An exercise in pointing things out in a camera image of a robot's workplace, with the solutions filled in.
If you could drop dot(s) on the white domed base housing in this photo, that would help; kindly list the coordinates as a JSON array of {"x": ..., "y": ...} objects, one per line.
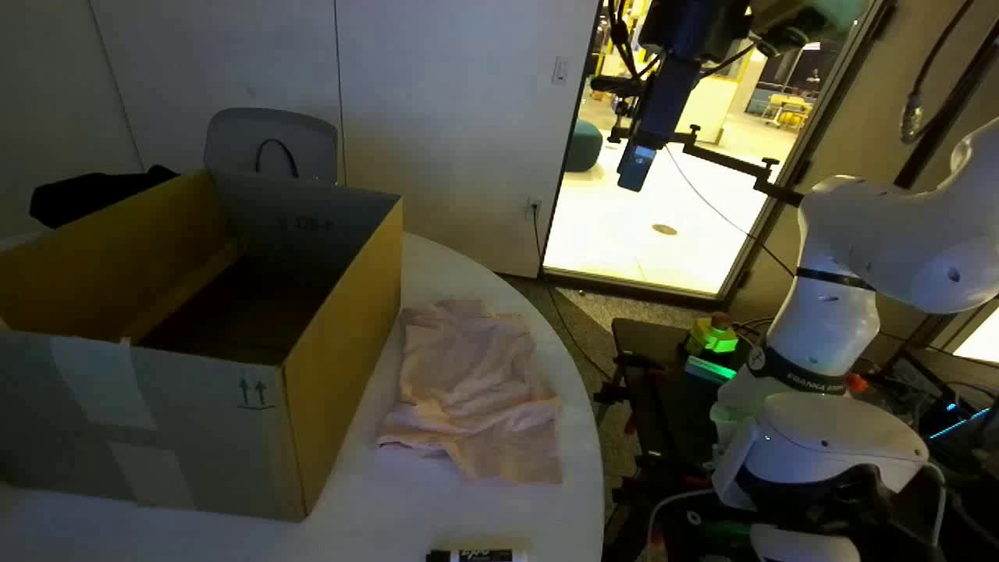
[{"x": 830, "y": 447}]

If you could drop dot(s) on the black stand in doorway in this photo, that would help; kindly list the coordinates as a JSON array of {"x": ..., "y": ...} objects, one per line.
[{"x": 613, "y": 85}]

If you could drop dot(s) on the black marker pen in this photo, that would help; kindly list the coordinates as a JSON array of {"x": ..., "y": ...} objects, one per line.
[{"x": 473, "y": 558}]

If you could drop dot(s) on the peach cloth shirt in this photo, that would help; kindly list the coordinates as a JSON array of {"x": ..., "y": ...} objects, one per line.
[{"x": 473, "y": 396}]

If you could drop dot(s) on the grey chair backrest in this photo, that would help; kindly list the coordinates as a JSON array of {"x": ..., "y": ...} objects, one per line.
[{"x": 235, "y": 142}]

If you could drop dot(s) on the teal round pouf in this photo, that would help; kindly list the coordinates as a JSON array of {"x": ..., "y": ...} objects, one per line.
[{"x": 581, "y": 144}]

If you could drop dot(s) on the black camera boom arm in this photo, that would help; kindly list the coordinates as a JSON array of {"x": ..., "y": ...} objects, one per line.
[{"x": 744, "y": 165}]

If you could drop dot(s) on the green lit control box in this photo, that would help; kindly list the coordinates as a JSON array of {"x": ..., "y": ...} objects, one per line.
[{"x": 712, "y": 343}]

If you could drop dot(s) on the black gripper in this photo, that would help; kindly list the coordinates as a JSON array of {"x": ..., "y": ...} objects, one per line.
[{"x": 677, "y": 50}]

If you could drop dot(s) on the open cardboard box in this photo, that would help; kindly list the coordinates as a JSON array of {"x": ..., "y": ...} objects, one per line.
[{"x": 313, "y": 362}]

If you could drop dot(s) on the black robot cart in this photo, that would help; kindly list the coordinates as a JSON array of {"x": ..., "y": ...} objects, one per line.
[{"x": 655, "y": 418}]

